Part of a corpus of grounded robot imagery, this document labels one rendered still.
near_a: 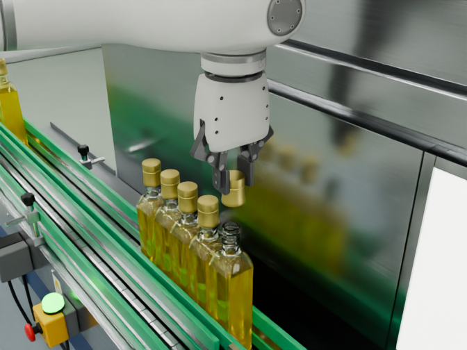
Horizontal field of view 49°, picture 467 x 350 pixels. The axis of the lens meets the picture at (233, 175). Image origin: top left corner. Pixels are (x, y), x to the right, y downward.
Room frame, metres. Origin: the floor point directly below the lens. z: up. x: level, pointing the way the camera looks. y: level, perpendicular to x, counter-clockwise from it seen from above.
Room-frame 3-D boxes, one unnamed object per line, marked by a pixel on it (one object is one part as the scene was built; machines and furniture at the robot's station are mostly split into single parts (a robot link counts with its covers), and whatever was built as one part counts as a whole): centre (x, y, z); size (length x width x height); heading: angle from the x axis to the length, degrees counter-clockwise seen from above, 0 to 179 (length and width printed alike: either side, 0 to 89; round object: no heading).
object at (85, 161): (1.25, 0.38, 1.11); 0.07 x 0.04 x 0.13; 129
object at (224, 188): (0.63, 0.03, 1.42); 0.03 x 0.03 x 0.07; 35
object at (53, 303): (0.83, 0.38, 1.01); 0.04 x 0.04 x 0.03
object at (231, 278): (0.67, 0.00, 1.16); 0.06 x 0.06 x 0.21; 39
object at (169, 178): (0.80, 0.11, 1.31); 0.04 x 0.04 x 0.04
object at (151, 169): (0.85, 0.15, 1.31); 0.04 x 0.04 x 0.04
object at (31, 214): (0.97, 0.47, 1.11); 0.07 x 0.04 x 0.13; 129
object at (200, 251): (0.71, 0.04, 1.16); 0.06 x 0.06 x 0.21; 38
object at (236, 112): (0.65, 0.00, 1.52); 0.10 x 0.07 x 0.11; 125
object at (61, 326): (0.83, 0.38, 0.96); 0.07 x 0.07 x 0.07; 39
